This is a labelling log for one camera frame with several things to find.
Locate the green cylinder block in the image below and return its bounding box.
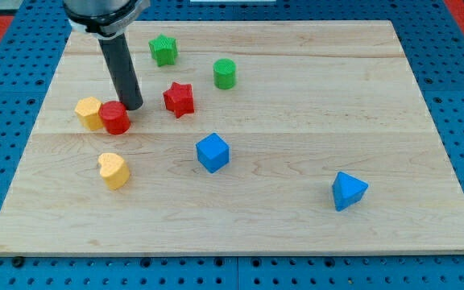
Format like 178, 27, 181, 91
213, 58, 236, 89

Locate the green star block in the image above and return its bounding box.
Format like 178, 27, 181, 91
148, 34, 178, 67

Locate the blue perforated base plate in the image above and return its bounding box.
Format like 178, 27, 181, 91
0, 0, 464, 289

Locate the yellow heart block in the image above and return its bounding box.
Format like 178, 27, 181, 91
97, 152, 131, 190

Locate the wooden board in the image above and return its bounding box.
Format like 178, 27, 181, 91
0, 20, 464, 257

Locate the red star block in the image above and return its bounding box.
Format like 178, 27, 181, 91
163, 82, 195, 118

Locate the blue triangle block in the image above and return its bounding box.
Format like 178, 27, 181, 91
332, 172, 369, 211

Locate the yellow hexagon block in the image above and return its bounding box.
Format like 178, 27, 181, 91
74, 97, 104, 131

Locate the red cylinder block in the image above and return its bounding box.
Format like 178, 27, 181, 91
98, 101, 131, 135

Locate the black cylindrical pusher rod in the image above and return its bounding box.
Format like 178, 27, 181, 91
98, 34, 143, 110

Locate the blue cube block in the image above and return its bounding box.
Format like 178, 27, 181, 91
195, 133, 230, 173

